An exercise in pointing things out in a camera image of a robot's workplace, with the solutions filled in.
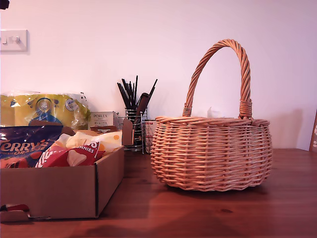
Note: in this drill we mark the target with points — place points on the pale yellow orange-dotted bag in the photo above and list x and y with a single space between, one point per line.
109 138

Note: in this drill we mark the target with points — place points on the red mini bunnies bag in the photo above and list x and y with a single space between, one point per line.
54 158

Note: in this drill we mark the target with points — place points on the blue Terry's chocolate orange bag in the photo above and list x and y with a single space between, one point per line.
22 146

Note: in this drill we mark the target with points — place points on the white Porlex box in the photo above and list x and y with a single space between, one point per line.
102 119

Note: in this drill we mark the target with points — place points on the brown cardboard box with lid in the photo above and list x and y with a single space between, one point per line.
62 191

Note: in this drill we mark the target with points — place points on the white tin with red label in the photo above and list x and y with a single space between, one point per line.
149 136

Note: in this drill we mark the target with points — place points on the dark kitchen spatula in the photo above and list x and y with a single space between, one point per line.
143 101

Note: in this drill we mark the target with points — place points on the black chopstick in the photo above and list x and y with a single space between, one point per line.
136 91
152 87
131 95
126 94
123 96

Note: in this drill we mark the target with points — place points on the white tissue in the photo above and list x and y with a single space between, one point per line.
211 112

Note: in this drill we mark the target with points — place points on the yellow plastic-wrapped paper roll pack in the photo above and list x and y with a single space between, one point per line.
44 109

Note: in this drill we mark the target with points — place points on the white wall light switch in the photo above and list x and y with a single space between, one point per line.
15 47

